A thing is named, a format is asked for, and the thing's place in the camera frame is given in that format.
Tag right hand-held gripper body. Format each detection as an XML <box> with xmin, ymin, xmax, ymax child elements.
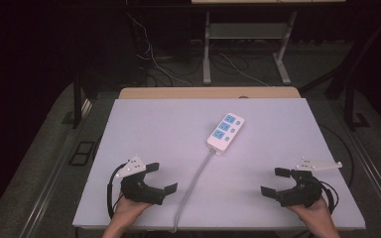
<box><xmin>276</xmin><ymin>157</ymin><xmax>343</xmax><ymax>208</ymax></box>

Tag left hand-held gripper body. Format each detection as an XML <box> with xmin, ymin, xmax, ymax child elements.
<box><xmin>115</xmin><ymin>155</ymin><xmax>167</xmax><ymax>206</ymax></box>

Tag white power strip blue sockets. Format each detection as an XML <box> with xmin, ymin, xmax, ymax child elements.
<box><xmin>206</xmin><ymin>112</ymin><xmax>246</xmax><ymax>156</ymax></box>

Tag person's right hand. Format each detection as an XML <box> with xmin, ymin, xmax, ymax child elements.
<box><xmin>287</xmin><ymin>196</ymin><xmax>333</xmax><ymax>226</ymax></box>

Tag person's left hand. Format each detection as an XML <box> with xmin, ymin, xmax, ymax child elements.
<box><xmin>111</xmin><ymin>193</ymin><xmax>153</xmax><ymax>228</ymax></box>

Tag white board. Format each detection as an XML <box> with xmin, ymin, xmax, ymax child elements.
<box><xmin>71</xmin><ymin>97</ymin><xmax>367</xmax><ymax>231</ymax></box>

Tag wooden table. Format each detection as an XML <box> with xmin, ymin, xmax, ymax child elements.
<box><xmin>117</xmin><ymin>86</ymin><xmax>302</xmax><ymax>100</ymax></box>

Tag black metal stand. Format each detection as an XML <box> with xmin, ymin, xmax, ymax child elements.
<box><xmin>71</xmin><ymin>70</ymin><xmax>84</xmax><ymax>130</ymax></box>
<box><xmin>342</xmin><ymin>62</ymin><xmax>372</xmax><ymax>131</ymax></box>

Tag grey power strip cable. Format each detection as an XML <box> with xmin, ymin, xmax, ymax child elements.
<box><xmin>172</xmin><ymin>148</ymin><xmax>218</xmax><ymax>234</ymax></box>

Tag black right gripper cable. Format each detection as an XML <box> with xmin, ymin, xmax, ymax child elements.
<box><xmin>319</xmin><ymin>179</ymin><xmax>340</xmax><ymax>215</ymax></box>

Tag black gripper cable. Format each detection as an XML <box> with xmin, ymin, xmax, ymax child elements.
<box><xmin>319</xmin><ymin>179</ymin><xmax>340</xmax><ymax>215</ymax></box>
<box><xmin>106</xmin><ymin>163</ymin><xmax>127</xmax><ymax>220</ymax></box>

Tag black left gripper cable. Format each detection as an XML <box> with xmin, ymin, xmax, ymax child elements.
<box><xmin>106</xmin><ymin>163</ymin><xmax>127</xmax><ymax>220</ymax></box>

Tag black floor cable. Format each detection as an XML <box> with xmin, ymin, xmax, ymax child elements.
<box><xmin>317</xmin><ymin>122</ymin><xmax>355</xmax><ymax>187</ymax></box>

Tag aluminium floor rail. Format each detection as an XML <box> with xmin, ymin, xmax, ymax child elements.
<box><xmin>19</xmin><ymin>98</ymin><xmax>94</xmax><ymax>238</ymax></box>
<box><xmin>346</xmin><ymin>127</ymin><xmax>381</xmax><ymax>232</ymax></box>

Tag black floor frame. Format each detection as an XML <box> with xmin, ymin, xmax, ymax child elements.
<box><xmin>67</xmin><ymin>141</ymin><xmax>96</xmax><ymax>167</ymax></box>

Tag white floor cable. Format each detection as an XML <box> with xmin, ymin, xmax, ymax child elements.
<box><xmin>126</xmin><ymin>12</ymin><xmax>193</xmax><ymax>88</ymax></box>
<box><xmin>218</xmin><ymin>52</ymin><xmax>270</xmax><ymax>87</ymax></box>

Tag grey metal desk frame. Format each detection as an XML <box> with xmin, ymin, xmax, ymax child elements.
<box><xmin>202</xmin><ymin>10</ymin><xmax>300</xmax><ymax>86</ymax></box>

